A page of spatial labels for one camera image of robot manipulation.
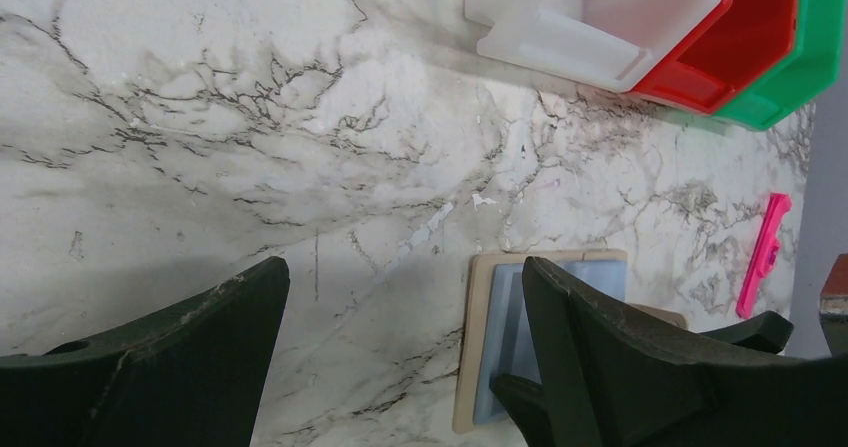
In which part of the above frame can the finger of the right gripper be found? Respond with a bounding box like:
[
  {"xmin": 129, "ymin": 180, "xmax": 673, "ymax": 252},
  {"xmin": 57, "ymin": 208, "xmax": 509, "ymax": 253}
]
[{"xmin": 490, "ymin": 373, "xmax": 555, "ymax": 447}]

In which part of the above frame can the red plastic bin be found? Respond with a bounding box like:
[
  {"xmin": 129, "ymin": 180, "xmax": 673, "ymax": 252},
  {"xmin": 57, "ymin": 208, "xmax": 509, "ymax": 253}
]
[{"xmin": 631, "ymin": 0, "xmax": 798, "ymax": 115}]

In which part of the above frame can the green plastic bin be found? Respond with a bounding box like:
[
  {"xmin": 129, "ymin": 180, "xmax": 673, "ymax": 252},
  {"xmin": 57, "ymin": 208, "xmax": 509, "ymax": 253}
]
[{"xmin": 712, "ymin": 0, "xmax": 847, "ymax": 131}]

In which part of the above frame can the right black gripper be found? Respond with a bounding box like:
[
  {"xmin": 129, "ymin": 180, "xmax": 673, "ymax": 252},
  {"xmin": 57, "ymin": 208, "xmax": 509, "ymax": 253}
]
[{"xmin": 699, "ymin": 253, "xmax": 847, "ymax": 356}]

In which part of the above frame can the pink marker pen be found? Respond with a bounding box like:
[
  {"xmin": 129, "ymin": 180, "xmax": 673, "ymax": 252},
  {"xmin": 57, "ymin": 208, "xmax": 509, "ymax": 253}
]
[{"xmin": 735, "ymin": 193, "xmax": 792, "ymax": 319}]

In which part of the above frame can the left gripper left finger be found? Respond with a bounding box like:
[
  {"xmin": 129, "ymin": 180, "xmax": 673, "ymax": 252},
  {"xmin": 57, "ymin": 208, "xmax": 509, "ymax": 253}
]
[{"xmin": 1, "ymin": 257, "xmax": 290, "ymax": 446}]

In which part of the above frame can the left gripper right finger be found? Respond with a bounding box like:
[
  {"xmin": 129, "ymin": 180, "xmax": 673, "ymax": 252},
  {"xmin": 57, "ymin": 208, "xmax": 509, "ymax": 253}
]
[{"xmin": 522, "ymin": 257, "xmax": 847, "ymax": 446}]

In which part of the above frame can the beige card holder wallet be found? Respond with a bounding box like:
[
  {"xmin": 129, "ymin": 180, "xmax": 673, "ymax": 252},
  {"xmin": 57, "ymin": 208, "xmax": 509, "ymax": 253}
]
[{"xmin": 451, "ymin": 249, "xmax": 689, "ymax": 436}]

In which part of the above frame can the white plastic bin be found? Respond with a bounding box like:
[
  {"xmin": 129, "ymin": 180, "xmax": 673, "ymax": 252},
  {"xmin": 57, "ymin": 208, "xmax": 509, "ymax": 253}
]
[{"xmin": 464, "ymin": 0, "xmax": 720, "ymax": 93}]

